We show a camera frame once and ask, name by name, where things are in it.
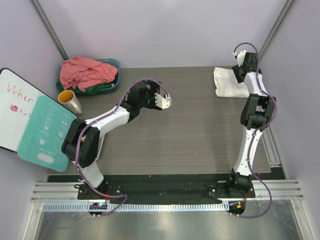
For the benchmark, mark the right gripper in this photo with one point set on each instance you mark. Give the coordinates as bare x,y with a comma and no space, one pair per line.
235,69

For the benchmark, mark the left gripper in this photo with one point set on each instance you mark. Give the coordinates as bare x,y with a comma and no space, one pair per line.
154,88

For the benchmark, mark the white t shirt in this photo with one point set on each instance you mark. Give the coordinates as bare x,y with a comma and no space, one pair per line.
226,85

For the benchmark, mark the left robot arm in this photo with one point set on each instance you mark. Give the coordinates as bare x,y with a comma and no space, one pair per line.
84,137

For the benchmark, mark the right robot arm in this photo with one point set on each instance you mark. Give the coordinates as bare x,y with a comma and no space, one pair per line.
255,117

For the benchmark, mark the teal laundry basket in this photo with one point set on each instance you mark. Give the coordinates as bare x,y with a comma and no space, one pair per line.
115,70

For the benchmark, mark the red book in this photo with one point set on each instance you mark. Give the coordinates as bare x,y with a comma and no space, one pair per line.
100,144

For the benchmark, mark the pink t shirt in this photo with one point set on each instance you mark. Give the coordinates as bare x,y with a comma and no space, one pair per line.
85,73

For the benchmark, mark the yellow inside mug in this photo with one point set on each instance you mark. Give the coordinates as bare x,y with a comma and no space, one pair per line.
68,99

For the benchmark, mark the teal mat sheet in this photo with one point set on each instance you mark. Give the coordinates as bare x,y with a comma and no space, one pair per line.
44,134

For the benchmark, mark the whiteboard with red writing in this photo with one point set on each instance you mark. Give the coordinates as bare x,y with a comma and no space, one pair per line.
17,100

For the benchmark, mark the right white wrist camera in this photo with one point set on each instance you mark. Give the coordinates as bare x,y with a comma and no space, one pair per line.
241,57

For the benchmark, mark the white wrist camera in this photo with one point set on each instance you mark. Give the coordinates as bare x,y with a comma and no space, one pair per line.
241,57
163,102

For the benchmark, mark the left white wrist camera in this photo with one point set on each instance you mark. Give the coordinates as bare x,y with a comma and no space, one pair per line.
163,102

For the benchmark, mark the right corner aluminium post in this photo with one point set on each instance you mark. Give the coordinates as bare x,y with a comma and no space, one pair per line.
274,29

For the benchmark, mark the corner aluminium post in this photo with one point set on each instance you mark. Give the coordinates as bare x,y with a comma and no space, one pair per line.
274,29
49,28

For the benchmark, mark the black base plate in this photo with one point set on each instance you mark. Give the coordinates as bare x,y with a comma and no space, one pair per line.
169,188

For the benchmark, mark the white slotted cable duct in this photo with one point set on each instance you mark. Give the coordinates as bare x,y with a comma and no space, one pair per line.
92,207

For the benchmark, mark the left corner aluminium post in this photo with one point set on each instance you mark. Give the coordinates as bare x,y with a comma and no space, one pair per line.
49,28

